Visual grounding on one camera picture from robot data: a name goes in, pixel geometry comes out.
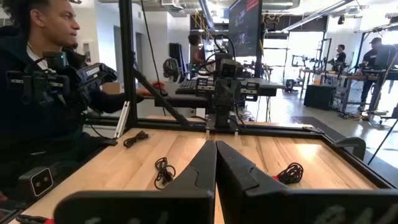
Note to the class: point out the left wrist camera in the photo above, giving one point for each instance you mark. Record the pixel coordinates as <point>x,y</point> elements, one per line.
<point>228,68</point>

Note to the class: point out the background work table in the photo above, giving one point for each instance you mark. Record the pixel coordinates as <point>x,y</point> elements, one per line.
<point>342,75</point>

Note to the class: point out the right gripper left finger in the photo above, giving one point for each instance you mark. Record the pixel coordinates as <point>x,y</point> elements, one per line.
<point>192,202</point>

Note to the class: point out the person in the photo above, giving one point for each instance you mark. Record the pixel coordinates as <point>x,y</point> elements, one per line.
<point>341,56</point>
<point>371,59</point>
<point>46,18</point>
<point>196,51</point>

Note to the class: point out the silver aluminium bar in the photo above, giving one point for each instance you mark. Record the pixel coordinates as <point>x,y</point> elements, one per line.
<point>122,119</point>

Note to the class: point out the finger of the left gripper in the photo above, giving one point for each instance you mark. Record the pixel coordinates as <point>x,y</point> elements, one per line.
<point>234,93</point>
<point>221,93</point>

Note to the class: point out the large black monitor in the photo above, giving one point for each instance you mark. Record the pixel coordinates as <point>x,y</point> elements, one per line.
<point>245,28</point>

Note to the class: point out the table-level camera box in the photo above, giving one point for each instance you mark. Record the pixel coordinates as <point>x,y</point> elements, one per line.
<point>40,183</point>

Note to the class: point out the black cabinet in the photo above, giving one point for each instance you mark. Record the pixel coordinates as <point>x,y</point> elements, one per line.
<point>320,97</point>

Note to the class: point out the black keyboard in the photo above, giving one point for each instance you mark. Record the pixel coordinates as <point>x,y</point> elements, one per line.
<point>186,87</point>

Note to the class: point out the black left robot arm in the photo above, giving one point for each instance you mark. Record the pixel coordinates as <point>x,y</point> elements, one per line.
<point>225,116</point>

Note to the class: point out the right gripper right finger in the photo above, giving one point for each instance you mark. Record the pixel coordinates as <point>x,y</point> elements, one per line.
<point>248,205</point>

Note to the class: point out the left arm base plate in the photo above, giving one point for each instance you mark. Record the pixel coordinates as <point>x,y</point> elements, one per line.
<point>222,124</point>

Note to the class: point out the black table clamp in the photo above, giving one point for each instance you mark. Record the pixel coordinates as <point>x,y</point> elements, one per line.
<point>351,144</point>
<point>107,141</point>

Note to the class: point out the black headphones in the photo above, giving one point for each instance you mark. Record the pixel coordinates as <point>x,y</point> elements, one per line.
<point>171,69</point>

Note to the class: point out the black aluminium frame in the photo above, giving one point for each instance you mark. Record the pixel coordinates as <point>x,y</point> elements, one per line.
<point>127,62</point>

